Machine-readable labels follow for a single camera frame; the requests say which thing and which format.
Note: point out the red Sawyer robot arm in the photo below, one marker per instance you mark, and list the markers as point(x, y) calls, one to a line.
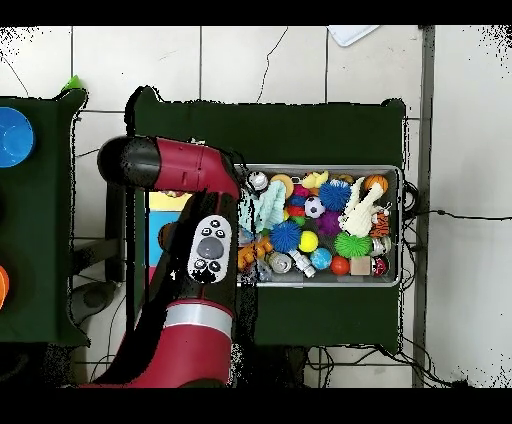
point(188, 172)

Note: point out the wooden box with three holes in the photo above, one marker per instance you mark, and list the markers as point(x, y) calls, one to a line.
point(160, 204)

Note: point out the silver mesh bin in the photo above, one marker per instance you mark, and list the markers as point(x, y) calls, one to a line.
point(394, 240)

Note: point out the mint green cloth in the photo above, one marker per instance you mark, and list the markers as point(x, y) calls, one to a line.
point(268, 206)

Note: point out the silver drink can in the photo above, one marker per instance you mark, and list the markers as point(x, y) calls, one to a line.
point(259, 180)

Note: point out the small soccer ball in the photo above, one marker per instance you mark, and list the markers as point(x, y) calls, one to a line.
point(314, 206)

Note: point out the yellow tennis ball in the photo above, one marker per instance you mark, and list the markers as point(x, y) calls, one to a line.
point(308, 241)

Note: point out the silver toy robot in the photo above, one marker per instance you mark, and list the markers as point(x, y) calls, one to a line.
point(302, 264)

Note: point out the blue globe ball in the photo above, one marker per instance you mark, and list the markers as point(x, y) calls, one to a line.
point(320, 258)

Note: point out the blue spiky ball with eyes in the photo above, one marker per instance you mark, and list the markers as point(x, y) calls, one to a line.
point(335, 195)

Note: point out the orange rubber ball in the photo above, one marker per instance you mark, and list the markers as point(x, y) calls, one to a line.
point(340, 265)

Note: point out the green spiky ball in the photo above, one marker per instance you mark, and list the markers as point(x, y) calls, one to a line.
point(352, 244)

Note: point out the dark green table cloth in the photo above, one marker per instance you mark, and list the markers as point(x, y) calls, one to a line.
point(40, 208)
point(320, 132)

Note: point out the cream knitted cloth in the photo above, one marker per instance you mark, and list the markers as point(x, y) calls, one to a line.
point(360, 216)

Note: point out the white board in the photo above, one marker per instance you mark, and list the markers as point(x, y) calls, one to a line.
point(352, 34)

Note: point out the small green object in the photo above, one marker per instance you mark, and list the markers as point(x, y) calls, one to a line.
point(72, 84)

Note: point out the blue plastic bowl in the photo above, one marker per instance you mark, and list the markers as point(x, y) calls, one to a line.
point(14, 138)

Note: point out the orange plastic bowl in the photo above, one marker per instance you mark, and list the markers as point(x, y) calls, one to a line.
point(3, 286)

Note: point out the grey metal post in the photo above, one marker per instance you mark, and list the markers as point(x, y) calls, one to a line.
point(426, 100)

